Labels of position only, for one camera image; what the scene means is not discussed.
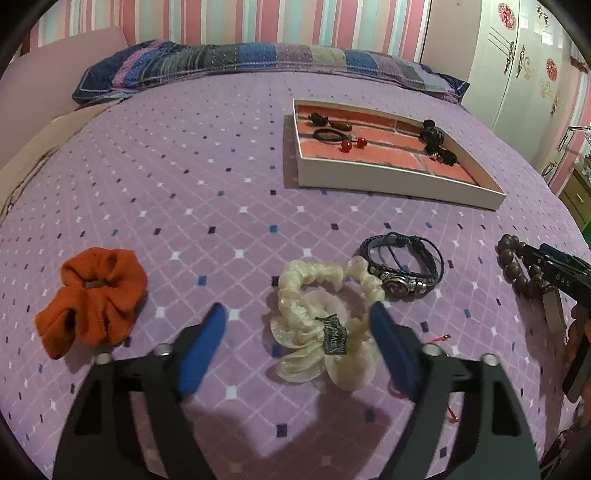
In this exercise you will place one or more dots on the wooden desk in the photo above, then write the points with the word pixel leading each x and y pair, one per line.
pixel 577 194

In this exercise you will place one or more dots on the patchwork striped long pillow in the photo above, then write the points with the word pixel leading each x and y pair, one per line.
pixel 258 60

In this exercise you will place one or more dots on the beige cloth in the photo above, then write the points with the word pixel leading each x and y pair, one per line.
pixel 41 143

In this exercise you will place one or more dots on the brick-pattern white tray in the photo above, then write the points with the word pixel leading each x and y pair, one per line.
pixel 392 152

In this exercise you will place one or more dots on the cream organza scrunchie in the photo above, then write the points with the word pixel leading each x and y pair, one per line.
pixel 300 295

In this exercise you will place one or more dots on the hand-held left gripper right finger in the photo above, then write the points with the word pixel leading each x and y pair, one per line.
pixel 392 350

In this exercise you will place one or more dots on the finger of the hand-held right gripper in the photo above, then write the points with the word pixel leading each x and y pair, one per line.
pixel 533 263
pixel 554 251

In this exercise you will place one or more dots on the pink headboard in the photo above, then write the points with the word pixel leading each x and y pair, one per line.
pixel 55 69

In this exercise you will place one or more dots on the orange scrunchie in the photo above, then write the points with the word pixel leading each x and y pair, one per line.
pixel 111 286

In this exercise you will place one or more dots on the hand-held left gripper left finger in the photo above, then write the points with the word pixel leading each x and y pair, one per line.
pixel 203 350

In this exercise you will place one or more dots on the black scrunchie with bead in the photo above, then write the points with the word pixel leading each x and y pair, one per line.
pixel 431 136

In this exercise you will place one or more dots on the purple diamond-pattern blanket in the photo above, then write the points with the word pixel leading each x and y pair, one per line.
pixel 184 184

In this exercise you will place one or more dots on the desk lamp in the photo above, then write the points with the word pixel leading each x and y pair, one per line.
pixel 565 138

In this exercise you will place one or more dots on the white wardrobe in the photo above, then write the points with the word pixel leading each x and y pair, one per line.
pixel 512 55

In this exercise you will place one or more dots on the person's right hand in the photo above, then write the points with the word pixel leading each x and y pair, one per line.
pixel 576 332

